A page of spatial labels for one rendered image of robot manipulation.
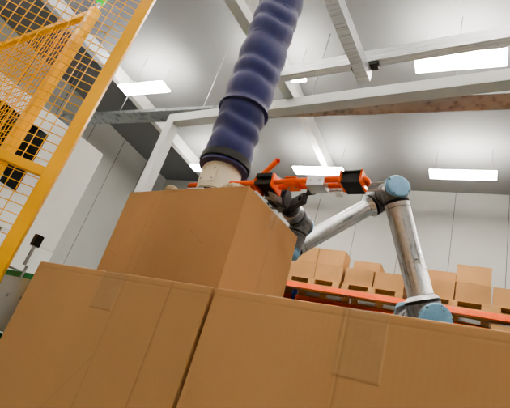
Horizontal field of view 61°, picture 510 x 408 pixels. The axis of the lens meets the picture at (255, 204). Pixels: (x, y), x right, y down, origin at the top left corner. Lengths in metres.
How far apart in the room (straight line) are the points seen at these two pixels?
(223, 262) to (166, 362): 0.83
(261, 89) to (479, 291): 7.42
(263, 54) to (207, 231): 1.00
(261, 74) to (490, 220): 9.32
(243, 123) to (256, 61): 0.34
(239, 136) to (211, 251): 0.63
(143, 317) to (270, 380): 0.22
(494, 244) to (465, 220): 0.80
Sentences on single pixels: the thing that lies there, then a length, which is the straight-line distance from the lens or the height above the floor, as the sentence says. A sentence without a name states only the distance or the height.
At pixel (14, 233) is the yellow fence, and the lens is 1.80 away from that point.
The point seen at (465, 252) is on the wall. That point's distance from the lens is 10.64.
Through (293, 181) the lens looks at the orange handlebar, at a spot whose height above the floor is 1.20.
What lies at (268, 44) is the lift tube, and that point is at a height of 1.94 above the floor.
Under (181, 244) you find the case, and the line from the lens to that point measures 1.53.
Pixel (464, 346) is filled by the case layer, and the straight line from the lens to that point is 0.45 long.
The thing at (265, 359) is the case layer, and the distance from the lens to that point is 0.51.
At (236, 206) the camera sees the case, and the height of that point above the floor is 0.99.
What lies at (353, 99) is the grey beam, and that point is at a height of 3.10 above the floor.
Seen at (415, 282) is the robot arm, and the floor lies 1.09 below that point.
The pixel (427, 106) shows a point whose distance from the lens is 6.38.
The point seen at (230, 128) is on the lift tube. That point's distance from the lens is 1.90.
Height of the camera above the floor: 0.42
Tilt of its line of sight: 24 degrees up
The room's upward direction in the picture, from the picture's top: 18 degrees clockwise
